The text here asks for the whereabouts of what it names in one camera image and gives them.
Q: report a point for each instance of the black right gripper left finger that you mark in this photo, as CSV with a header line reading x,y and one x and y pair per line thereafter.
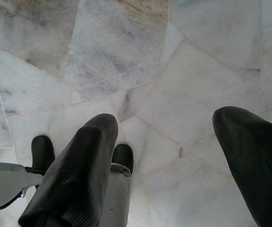
x,y
79,170

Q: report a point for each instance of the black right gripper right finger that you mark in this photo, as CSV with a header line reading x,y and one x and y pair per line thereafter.
x,y
256,165

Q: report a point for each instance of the black robot right foot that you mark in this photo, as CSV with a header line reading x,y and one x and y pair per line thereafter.
x,y
124,156

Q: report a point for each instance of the silver robot right leg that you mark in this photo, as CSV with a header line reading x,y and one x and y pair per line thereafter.
x,y
116,201

